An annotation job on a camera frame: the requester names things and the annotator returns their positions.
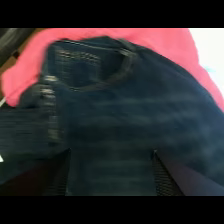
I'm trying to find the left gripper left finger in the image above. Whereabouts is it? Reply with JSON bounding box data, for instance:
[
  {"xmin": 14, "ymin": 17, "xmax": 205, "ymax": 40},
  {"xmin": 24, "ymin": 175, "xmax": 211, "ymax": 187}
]
[{"xmin": 0, "ymin": 148, "xmax": 72, "ymax": 197}]

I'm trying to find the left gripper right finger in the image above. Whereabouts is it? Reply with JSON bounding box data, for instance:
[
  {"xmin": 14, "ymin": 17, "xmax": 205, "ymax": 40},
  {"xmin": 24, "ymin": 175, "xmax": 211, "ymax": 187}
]
[{"xmin": 152, "ymin": 149, "xmax": 224, "ymax": 197}]

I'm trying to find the dark blue sweater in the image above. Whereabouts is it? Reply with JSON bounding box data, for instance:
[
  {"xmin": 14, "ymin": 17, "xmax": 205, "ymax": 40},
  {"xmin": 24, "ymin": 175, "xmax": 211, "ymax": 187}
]
[{"xmin": 0, "ymin": 35, "xmax": 224, "ymax": 197}]

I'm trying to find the red garment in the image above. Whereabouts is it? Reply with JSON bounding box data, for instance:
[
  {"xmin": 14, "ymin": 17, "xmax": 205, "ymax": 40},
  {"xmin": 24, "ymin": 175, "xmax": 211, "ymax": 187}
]
[{"xmin": 0, "ymin": 27, "xmax": 224, "ymax": 113}]

